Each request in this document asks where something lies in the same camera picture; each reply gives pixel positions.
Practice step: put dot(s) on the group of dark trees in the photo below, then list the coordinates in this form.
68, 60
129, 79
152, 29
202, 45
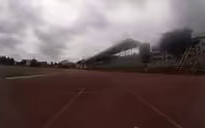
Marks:
176, 41

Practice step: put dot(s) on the grandstand with slanted roof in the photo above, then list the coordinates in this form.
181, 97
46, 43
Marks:
120, 53

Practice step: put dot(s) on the white building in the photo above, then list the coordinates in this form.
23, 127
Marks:
200, 53

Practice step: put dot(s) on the grass infield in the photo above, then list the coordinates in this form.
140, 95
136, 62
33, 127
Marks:
13, 70

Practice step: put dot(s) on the row of distant trees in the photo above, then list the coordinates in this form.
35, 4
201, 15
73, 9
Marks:
3, 60

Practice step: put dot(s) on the white kerb line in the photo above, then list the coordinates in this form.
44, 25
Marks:
26, 76

